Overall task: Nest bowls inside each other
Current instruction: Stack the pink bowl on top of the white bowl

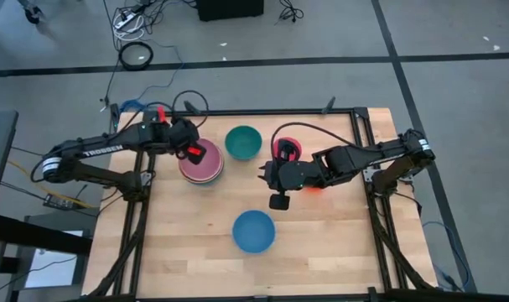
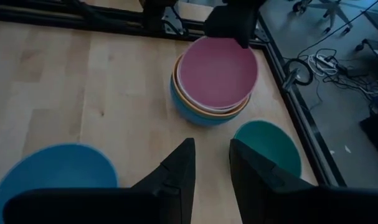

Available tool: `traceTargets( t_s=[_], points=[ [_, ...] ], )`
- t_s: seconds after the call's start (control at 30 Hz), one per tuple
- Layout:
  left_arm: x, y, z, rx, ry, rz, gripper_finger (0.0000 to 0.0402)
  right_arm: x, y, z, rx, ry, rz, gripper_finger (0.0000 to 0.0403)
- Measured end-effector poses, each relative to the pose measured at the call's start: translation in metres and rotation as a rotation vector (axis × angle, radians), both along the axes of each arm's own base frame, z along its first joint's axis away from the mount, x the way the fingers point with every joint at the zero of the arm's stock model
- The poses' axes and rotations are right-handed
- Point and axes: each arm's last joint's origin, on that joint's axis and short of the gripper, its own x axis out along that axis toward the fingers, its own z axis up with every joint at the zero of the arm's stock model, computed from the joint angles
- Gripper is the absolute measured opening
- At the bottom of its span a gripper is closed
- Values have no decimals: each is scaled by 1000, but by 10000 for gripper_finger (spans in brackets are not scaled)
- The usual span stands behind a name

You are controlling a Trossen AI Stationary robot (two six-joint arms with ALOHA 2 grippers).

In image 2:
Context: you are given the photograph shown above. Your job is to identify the black aluminium table frame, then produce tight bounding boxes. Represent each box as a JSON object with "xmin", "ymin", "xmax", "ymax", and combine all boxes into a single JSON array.
[{"xmin": 0, "ymin": 0, "xmax": 347, "ymax": 187}]

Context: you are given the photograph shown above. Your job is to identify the white power strip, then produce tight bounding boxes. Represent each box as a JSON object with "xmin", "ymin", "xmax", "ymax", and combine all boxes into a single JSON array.
[{"xmin": 313, "ymin": 53, "xmax": 339, "ymax": 68}]

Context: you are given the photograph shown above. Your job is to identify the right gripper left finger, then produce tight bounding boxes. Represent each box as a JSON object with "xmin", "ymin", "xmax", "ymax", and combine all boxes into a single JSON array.
[{"xmin": 131, "ymin": 138, "xmax": 196, "ymax": 224}]

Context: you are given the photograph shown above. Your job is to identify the white cable coil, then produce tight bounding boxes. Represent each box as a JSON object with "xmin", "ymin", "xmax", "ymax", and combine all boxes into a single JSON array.
[{"xmin": 306, "ymin": 54, "xmax": 339, "ymax": 77}]

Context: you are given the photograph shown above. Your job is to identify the black cable ring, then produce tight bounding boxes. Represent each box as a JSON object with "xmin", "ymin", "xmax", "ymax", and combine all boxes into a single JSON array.
[{"xmin": 283, "ymin": 58, "xmax": 314, "ymax": 86}]

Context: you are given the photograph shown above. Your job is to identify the large blue bowl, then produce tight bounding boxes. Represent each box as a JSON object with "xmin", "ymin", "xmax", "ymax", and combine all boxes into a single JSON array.
[{"xmin": 169, "ymin": 74, "xmax": 250, "ymax": 128}]

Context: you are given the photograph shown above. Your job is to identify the large pink bowl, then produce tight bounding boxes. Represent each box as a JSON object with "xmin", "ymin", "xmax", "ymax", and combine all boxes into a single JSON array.
[{"xmin": 177, "ymin": 36, "xmax": 259, "ymax": 113}]

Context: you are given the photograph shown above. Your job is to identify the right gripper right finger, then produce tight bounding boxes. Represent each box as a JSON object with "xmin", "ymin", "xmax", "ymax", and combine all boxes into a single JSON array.
[{"xmin": 229, "ymin": 139, "xmax": 316, "ymax": 224}]

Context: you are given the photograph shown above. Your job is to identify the large peach bowl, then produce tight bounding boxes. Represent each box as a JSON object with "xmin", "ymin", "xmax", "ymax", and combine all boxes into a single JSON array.
[{"xmin": 172, "ymin": 54, "xmax": 251, "ymax": 119}]

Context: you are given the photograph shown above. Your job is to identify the office chair base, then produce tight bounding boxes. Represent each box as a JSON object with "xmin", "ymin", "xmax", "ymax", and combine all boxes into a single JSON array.
[{"xmin": 293, "ymin": 0, "xmax": 353, "ymax": 35}]

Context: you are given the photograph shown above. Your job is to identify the black computer box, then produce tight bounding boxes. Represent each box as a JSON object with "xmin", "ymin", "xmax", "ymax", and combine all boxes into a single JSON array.
[{"xmin": 359, "ymin": 108, "xmax": 378, "ymax": 162}]

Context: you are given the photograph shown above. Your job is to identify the small teal bowl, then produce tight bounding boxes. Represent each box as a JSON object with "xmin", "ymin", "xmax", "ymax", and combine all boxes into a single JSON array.
[{"xmin": 233, "ymin": 120, "xmax": 303, "ymax": 178}]

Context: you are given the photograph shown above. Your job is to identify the small blue bowl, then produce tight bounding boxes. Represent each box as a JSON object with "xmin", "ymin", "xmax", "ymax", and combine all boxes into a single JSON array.
[{"xmin": 0, "ymin": 142, "xmax": 120, "ymax": 224}]

